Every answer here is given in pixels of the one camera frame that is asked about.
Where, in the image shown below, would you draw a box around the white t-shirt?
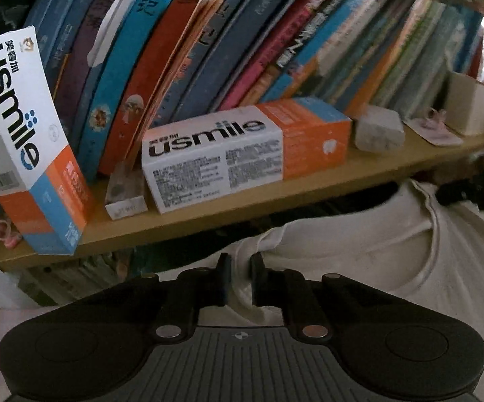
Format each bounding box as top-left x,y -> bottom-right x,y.
157,178 -> 484,390

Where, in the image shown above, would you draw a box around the pink scissors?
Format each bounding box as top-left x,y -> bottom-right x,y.
0,218 -> 22,250

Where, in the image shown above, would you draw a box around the small white clear box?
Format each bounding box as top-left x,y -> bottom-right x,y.
105,162 -> 148,220

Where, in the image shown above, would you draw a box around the wooden shelf board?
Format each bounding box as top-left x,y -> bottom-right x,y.
0,127 -> 484,272

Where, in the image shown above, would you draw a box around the upright usmile toothpaste box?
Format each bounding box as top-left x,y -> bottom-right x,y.
0,26 -> 95,255

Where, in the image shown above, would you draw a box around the lying usmile toothpaste box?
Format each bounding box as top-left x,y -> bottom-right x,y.
141,97 -> 351,213

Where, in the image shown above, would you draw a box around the white eraser block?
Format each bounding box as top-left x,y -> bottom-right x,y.
354,105 -> 406,153

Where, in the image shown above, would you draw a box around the cream square container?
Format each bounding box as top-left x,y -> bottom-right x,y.
444,73 -> 484,136

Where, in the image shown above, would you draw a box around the row of books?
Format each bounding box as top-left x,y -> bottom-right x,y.
21,0 -> 484,180

